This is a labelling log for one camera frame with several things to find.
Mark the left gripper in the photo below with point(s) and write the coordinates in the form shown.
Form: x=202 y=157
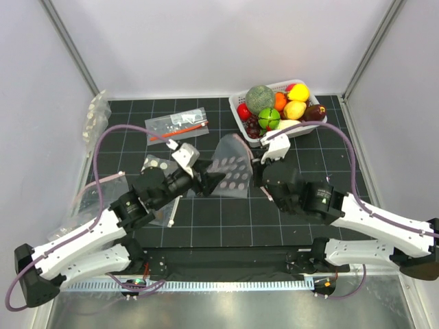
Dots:
x=208 y=180

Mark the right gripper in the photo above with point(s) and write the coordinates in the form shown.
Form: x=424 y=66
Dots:
x=257 y=167

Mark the pink zipper dotted bag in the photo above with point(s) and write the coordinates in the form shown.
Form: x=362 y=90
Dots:
x=233 y=158

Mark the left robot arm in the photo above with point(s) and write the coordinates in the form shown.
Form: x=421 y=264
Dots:
x=98 y=246

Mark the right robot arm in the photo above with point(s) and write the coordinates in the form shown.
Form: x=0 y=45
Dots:
x=396 y=241

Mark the red zipper clear bag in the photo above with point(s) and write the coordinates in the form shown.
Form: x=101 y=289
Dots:
x=180 y=125

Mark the white zipper dotted bag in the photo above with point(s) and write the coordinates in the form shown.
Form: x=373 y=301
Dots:
x=165 y=216

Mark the purple grapes bunch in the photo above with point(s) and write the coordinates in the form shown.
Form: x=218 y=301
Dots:
x=252 y=127

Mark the black grid cutting mat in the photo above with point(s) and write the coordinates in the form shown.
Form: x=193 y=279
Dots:
x=223 y=222

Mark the bright green round fruit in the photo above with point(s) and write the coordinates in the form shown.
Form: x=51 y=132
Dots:
x=269 y=119

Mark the red tomato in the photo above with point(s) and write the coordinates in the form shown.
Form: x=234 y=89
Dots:
x=243 y=112

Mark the yellow lemon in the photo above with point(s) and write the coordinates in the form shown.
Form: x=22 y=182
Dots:
x=294 y=110

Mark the green netted melon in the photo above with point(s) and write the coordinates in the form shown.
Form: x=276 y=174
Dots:
x=259 y=98

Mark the orange fruit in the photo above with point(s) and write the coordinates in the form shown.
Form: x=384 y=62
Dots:
x=280 y=101

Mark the dark red apple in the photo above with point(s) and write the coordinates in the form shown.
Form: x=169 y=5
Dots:
x=314 y=113

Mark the yellow red peach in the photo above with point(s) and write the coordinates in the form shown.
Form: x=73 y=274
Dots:
x=299 y=92

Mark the crumpled bags pile left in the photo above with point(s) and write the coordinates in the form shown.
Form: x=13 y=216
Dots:
x=85 y=205

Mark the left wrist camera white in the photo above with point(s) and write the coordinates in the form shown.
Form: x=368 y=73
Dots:
x=184 y=154

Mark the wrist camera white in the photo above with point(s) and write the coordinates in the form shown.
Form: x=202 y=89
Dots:
x=276 y=146
x=184 y=154

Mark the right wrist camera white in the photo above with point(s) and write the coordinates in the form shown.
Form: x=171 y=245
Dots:
x=276 y=146

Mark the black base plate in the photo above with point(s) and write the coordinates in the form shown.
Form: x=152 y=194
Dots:
x=236 y=264

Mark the bag stack at wall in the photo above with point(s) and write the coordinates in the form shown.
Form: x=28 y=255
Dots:
x=96 y=120

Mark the white slotted cable duct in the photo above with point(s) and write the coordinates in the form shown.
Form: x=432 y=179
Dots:
x=108 y=285

